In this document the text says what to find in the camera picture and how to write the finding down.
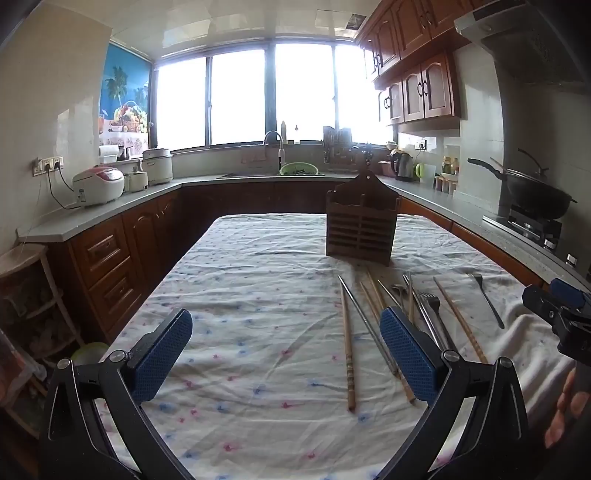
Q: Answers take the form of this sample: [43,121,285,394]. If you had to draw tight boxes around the steel electric kettle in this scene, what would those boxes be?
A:
[389,150,415,182]

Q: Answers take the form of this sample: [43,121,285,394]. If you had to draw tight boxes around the wooden utensil holder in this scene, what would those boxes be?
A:
[326,172,400,267]

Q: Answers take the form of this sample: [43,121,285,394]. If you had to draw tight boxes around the black wok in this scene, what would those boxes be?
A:
[467,157,578,220]

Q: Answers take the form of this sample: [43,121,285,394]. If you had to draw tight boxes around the white and red rice cooker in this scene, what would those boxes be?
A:
[72,165,126,208]

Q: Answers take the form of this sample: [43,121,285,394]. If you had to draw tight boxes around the wooden corner shelf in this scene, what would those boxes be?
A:
[0,243,85,440]

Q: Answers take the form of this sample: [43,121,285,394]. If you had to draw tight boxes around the dark metal fork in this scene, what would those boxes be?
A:
[467,272,506,330]

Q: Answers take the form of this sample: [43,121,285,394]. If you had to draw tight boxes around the person's right hand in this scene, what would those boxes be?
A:
[543,369,579,449]

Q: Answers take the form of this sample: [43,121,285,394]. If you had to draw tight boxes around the metal chopstick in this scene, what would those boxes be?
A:
[402,273,447,350]
[338,275,399,378]

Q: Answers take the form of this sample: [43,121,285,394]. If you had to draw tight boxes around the gas stove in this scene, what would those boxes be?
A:
[482,205,565,253]

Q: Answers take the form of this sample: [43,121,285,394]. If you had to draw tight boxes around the green plastic colander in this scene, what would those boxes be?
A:
[279,162,320,176]

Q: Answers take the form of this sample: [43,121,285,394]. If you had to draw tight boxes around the chrome kitchen faucet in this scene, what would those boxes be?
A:
[262,130,286,175]

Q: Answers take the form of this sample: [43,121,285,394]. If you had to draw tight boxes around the patterned wooden chopstick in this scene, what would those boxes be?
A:
[433,276,489,365]

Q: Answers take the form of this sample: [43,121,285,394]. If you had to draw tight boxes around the black power cable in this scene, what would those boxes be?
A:
[43,168,82,211]

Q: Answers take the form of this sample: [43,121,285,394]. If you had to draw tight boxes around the wooden upper cabinets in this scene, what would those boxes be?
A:
[355,0,486,124]

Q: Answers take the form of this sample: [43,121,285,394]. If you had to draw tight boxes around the green bowl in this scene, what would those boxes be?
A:
[71,342,110,366]

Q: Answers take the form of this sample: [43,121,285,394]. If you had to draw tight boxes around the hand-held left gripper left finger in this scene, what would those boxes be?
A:
[39,307,195,480]

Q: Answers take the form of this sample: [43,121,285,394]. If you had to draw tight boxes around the wooden cabinets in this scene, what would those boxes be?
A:
[48,184,546,344]
[355,0,486,124]

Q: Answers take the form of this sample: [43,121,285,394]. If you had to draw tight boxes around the glass wok lid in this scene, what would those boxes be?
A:
[502,148,551,182]

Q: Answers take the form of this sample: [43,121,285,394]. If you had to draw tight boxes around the wall power outlet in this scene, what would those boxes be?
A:
[33,156,64,176]

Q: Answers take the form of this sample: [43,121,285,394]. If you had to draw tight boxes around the large kitchen window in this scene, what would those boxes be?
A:
[151,39,399,151]

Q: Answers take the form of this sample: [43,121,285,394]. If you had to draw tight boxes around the silver fork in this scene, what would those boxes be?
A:
[420,291,459,354]

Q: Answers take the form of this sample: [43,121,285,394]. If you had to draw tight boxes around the wooden lower cabinets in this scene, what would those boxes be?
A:
[48,184,546,344]

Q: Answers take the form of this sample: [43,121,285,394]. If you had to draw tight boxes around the small silver utensil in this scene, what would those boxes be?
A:
[378,279,408,308]

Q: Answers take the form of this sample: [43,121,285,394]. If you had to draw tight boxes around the tall white electric pot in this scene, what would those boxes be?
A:
[141,147,174,186]

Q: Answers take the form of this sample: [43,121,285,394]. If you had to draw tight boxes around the tropical fruit wall poster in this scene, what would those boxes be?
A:
[99,41,153,136]

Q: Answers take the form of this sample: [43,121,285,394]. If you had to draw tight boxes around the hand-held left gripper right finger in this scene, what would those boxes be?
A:
[369,306,529,480]

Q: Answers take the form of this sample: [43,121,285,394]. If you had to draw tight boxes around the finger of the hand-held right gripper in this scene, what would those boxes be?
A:
[549,278,591,311]
[522,285,563,326]

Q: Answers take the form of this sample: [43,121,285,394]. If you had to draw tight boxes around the dish drying rack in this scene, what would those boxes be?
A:
[322,125,355,165]

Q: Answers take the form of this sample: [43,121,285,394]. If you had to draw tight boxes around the grey kitchen countertop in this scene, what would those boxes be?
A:
[18,172,591,296]

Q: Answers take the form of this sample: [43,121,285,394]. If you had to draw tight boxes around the steel range hood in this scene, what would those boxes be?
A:
[454,0,591,85]

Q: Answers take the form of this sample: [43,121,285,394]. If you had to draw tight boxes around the small white electric cooker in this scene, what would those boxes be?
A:
[124,168,150,193]

